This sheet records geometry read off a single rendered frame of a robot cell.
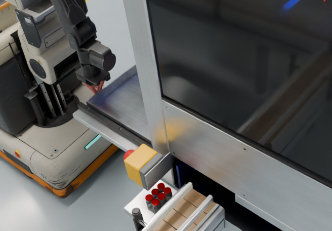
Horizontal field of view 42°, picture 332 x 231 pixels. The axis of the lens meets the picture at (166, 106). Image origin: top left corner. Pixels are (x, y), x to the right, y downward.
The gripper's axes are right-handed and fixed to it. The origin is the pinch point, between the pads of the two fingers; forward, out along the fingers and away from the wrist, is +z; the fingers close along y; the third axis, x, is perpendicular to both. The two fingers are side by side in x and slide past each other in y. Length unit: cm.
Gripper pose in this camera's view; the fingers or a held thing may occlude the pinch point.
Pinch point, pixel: (98, 93)
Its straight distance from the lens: 148.9
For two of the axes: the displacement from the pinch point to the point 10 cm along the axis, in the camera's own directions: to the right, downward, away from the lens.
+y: 7.5, 4.1, -5.3
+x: 6.6, -5.7, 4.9
